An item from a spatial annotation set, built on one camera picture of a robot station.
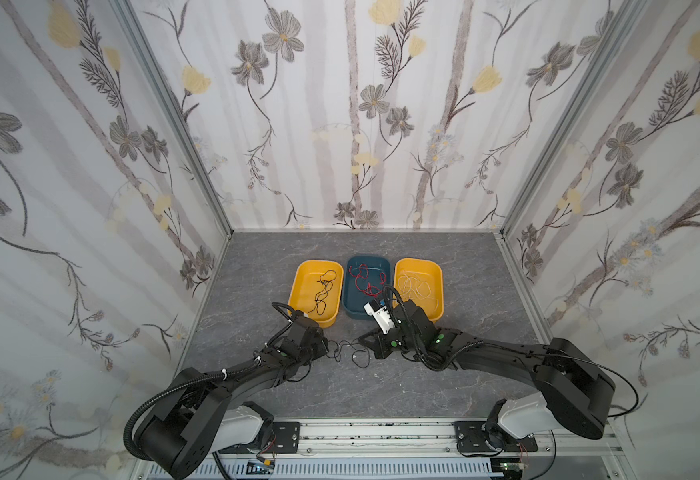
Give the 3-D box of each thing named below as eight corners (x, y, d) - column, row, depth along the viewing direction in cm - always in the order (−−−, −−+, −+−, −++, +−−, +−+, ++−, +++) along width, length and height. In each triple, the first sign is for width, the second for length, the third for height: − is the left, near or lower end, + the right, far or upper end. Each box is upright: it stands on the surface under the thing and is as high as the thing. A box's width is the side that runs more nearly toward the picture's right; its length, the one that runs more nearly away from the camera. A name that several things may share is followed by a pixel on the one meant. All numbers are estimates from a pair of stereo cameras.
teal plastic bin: (342, 316, 98) (341, 307, 94) (343, 266, 112) (343, 256, 107) (392, 316, 99) (394, 307, 94) (388, 266, 112) (390, 256, 107)
